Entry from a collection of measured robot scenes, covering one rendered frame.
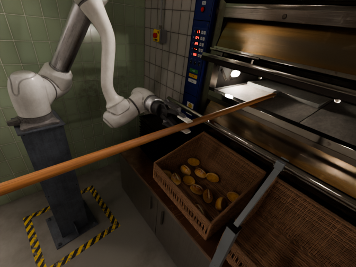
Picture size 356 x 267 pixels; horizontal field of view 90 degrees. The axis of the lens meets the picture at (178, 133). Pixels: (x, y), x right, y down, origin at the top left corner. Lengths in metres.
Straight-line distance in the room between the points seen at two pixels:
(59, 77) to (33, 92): 0.19
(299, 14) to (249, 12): 0.25
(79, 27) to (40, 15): 0.58
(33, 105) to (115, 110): 0.45
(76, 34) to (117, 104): 0.45
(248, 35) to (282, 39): 0.19
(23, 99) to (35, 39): 0.65
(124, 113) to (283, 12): 0.90
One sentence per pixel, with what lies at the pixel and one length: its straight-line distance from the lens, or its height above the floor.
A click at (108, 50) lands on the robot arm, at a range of 0.95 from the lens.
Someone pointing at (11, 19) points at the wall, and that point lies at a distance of 1.72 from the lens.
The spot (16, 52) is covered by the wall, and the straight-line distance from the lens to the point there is 1.74.
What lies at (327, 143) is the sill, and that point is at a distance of 1.12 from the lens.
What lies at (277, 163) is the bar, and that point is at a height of 1.16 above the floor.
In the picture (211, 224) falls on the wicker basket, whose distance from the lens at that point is 1.03.
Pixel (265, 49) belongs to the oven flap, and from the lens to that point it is 1.14.
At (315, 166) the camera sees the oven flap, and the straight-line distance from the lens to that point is 1.18.
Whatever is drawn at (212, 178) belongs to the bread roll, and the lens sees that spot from 1.39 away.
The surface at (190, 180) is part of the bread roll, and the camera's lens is 1.30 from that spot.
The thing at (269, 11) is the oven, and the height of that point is 1.67.
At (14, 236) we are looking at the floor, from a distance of 2.09.
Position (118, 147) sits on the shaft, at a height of 1.20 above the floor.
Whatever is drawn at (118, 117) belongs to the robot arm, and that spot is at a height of 1.15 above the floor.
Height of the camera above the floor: 1.57
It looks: 32 degrees down
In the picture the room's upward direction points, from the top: 7 degrees clockwise
